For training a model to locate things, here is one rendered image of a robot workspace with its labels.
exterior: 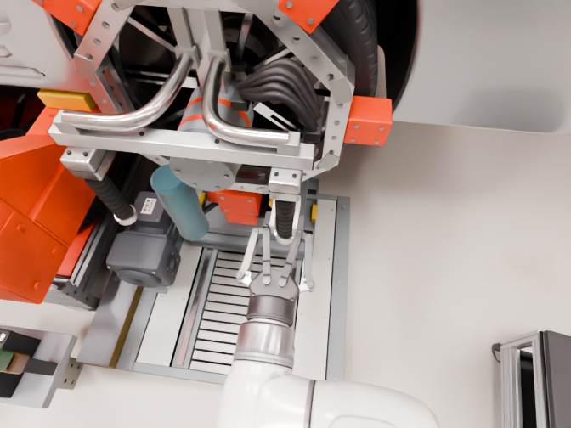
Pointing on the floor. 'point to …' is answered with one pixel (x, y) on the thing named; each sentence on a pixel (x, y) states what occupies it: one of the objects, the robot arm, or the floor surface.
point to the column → (70, 374)
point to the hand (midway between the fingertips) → (285, 214)
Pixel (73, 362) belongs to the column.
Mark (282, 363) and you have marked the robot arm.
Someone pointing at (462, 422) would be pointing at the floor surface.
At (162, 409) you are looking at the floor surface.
